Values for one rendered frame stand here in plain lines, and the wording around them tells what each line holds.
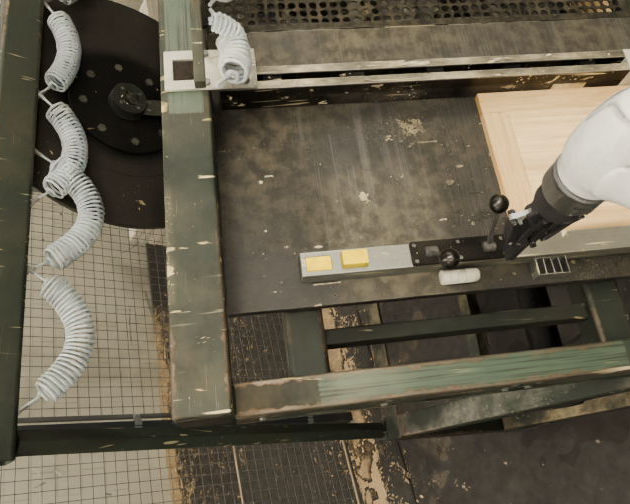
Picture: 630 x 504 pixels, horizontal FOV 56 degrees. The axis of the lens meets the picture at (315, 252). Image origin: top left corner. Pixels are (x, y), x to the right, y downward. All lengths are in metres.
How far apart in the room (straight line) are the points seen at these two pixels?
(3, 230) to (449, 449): 2.33
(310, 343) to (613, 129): 0.67
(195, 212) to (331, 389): 0.41
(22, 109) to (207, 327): 0.88
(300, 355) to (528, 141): 0.71
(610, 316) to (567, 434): 1.42
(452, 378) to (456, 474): 2.03
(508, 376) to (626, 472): 1.55
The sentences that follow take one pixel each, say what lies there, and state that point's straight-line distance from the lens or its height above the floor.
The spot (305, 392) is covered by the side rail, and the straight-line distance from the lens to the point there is 1.07.
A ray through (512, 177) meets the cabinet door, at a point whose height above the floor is 1.28.
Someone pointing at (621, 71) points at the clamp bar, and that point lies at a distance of 1.60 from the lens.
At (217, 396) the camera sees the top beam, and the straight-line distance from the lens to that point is 1.02.
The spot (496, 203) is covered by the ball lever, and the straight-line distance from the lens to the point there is 1.16.
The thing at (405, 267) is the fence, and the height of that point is 1.54.
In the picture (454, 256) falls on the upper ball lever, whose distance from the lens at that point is 1.08.
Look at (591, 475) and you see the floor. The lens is 2.74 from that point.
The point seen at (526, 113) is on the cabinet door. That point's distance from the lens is 1.48.
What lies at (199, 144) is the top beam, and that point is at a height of 1.90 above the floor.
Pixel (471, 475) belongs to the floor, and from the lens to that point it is 3.08.
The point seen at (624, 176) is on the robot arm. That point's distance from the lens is 0.83.
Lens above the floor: 2.36
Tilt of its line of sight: 36 degrees down
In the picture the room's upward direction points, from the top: 81 degrees counter-clockwise
